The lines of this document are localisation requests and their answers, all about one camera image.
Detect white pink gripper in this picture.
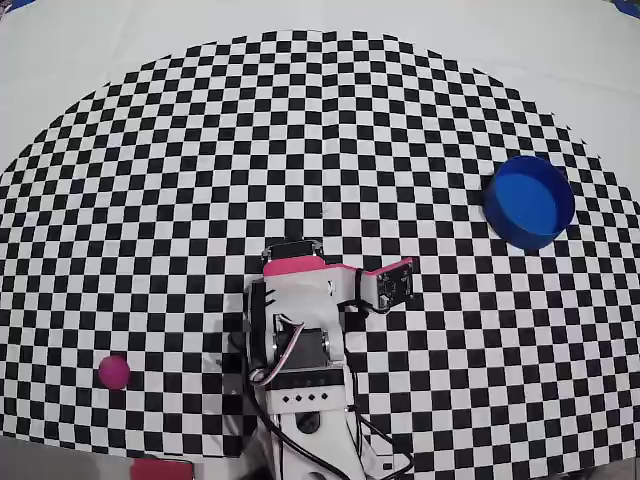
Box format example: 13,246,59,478
260,239,362,307

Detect pink faceted ball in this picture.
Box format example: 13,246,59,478
97,355,132,390

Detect blue round box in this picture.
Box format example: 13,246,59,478
481,155,576,251

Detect black white checkerboard mat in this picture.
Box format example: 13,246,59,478
0,29,640,476

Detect red flat object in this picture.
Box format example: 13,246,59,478
130,458,195,480

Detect white red servo wire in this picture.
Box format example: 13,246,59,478
252,314,307,387

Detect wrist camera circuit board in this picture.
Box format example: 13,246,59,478
358,257,416,314

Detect black camera cable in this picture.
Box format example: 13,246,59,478
343,349,415,476

